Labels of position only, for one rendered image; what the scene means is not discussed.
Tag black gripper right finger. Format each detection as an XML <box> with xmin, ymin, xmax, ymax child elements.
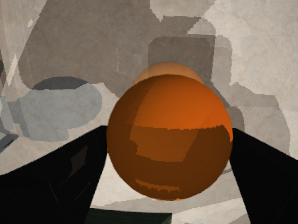
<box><xmin>229</xmin><ymin>128</ymin><xmax>298</xmax><ymax>224</ymax></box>

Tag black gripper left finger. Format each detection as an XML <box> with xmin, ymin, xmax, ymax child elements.
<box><xmin>0</xmin><ymin>125</ymin><xmax>108</xmax><ymax>224</ymax></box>

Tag low clear corner walls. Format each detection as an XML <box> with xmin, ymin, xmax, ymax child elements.
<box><xmin>0</xmin><ymin>77</ymin><xmax>17</xmax><ymax>149</ymax></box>

